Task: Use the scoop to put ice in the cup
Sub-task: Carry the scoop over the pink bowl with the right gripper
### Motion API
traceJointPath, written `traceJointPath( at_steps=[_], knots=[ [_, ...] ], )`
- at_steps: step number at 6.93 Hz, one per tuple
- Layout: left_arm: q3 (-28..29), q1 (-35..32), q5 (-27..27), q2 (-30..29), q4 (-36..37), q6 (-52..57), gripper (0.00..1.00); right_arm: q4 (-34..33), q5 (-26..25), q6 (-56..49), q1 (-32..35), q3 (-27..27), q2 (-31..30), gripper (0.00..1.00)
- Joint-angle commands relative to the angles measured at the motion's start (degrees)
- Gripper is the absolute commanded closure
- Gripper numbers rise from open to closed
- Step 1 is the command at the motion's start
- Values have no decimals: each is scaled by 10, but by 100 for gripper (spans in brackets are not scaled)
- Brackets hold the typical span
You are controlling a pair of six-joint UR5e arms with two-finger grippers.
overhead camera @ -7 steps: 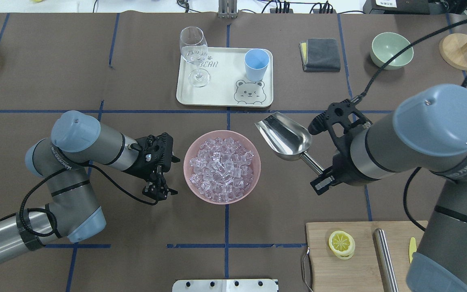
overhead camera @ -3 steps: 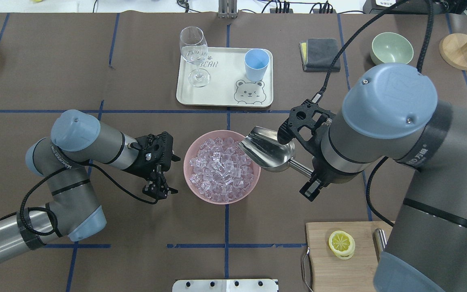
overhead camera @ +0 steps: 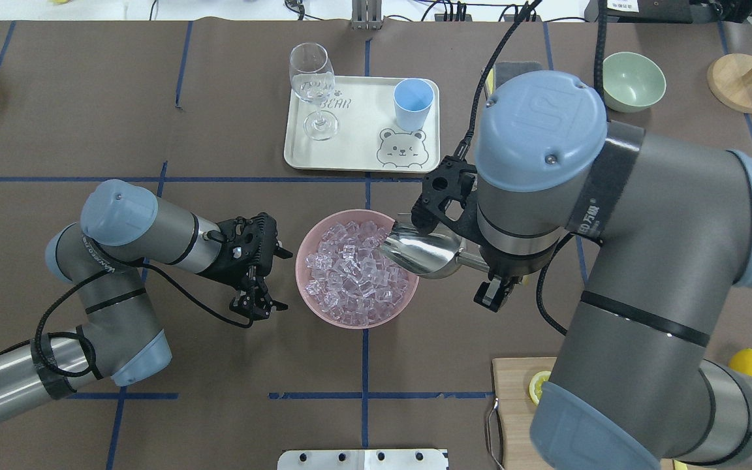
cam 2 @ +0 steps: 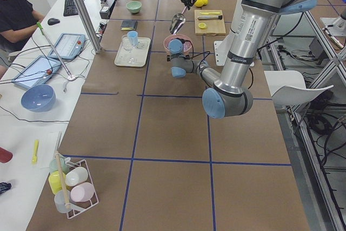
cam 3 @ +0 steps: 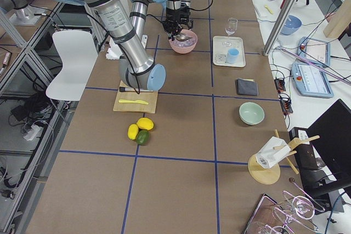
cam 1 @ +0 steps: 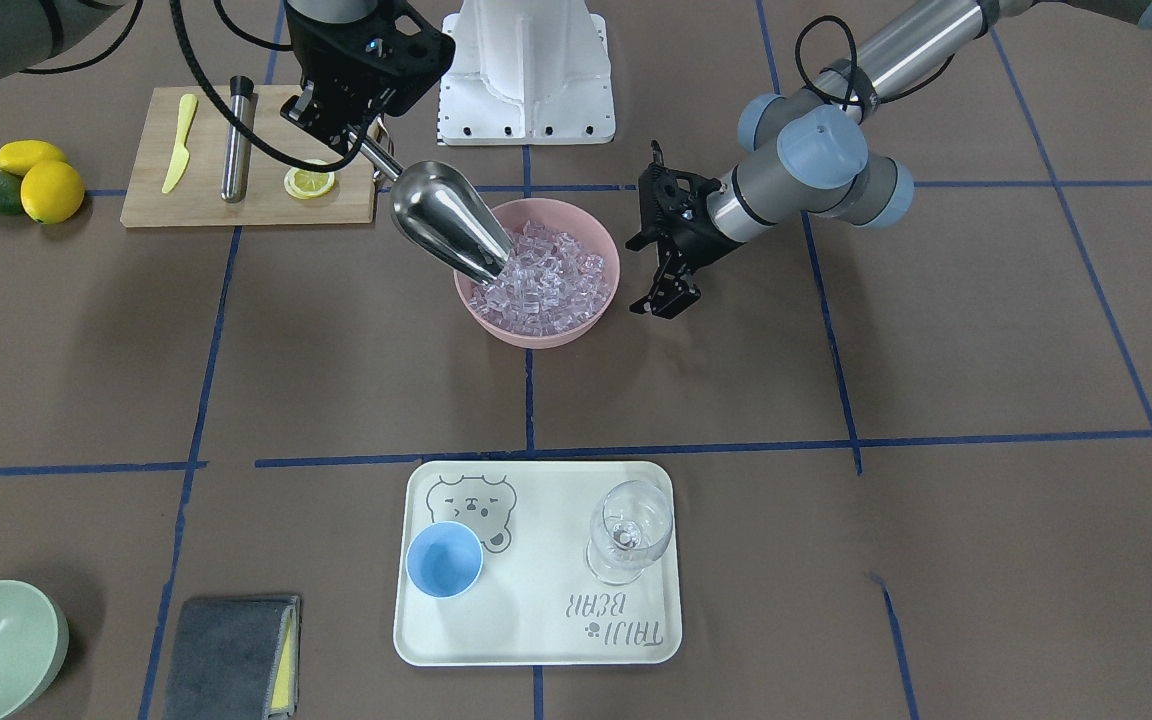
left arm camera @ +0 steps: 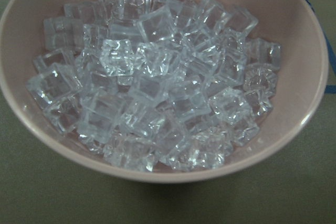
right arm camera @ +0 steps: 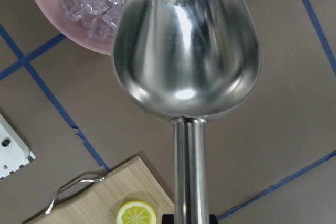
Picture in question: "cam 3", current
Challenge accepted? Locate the hanging wine glass rack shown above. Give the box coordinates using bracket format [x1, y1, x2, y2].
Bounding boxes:
[243, 185, 326, 233]

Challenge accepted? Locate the teach pendant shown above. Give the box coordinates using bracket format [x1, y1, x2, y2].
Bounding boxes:
[291, 61, 334, 98]
[297, 37, 331, 67]

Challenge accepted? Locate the yellow plastic knife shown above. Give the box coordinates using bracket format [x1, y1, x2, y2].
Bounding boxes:
[118, 99, 149, 105]

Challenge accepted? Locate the small yellow utensil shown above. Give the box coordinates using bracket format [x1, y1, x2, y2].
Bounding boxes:
[264, 5, 274, 15]

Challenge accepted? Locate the blue bowl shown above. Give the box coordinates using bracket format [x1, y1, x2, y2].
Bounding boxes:
[280, 15, 302, 36]

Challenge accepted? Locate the steel rolling pin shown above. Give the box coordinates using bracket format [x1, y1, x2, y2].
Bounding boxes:
[118, 87, 153, 93]

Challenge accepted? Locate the wooden cutting board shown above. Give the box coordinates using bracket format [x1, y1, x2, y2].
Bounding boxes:
[113, 81, 158, 113]

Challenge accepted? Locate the clear wine glass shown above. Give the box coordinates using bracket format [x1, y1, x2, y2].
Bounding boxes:
[225, 18, 238, 37]

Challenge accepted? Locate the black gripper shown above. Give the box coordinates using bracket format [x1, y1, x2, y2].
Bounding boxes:
[163, 5, 193, 31]

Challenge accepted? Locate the pink bowl of ice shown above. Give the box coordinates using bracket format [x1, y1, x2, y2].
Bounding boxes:
[169, 29, 198, 54]

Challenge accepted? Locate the wooden mug tree stand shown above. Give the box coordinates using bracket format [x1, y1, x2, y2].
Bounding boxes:
[248, 129, 320, 185]

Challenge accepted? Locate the yellow lemon back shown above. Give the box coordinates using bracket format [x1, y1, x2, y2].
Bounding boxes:
[137, 117, 154, 130]

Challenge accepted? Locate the near teach pendant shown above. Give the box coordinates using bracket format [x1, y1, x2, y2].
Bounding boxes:
[291, 61, 334, 98]

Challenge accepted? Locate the steel ice scoop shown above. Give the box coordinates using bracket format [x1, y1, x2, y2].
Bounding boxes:
[175, 33, 193, 42]

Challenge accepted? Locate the white chair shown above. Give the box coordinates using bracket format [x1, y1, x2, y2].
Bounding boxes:
[46, 30, 98, 101]

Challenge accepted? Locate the green avocado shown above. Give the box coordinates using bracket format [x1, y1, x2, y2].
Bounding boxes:
[135, 130, 150, 145]

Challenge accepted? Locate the yellow lemon front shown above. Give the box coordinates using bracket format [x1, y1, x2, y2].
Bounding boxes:
[127, 124, 139, 140]

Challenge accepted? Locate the black monitor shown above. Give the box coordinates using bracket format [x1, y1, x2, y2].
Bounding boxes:
[297, 99, 350, 197]

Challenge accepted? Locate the far teach pendant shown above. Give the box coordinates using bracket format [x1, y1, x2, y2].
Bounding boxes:
[297, 37, 331, 67]

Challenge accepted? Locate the yellow lemon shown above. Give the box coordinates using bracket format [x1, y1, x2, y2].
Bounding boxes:
[137, 117, 154, 130]
[127, 124, 139, 140]

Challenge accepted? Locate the blue plastic cup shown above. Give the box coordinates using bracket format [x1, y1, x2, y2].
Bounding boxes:
[226, 48, 239, 64]

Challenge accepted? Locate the green bowl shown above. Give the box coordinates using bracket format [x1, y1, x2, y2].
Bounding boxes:
[239, 102, 265, 125]

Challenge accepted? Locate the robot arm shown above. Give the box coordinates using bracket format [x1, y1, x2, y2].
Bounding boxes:
[56, 0, 193, 91]

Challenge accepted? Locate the cream serving tray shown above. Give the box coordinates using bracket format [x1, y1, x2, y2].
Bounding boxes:
[212, 36, 246, 67]

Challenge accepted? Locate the grey folded cloth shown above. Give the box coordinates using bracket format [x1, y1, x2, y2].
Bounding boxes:
[235, 78, 259, 96]

